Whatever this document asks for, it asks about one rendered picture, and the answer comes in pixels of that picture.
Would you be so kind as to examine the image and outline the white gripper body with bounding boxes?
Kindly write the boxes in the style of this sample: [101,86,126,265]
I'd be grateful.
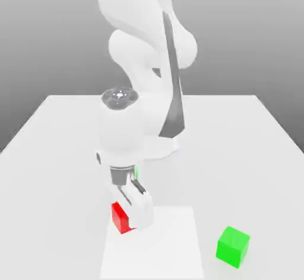
[110,178,154,230]

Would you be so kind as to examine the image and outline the small red cube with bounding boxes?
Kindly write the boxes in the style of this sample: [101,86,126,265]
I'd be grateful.
[111,201,137,235]

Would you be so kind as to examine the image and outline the small green cube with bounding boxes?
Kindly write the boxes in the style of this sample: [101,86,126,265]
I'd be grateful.
[216,225,251,269]

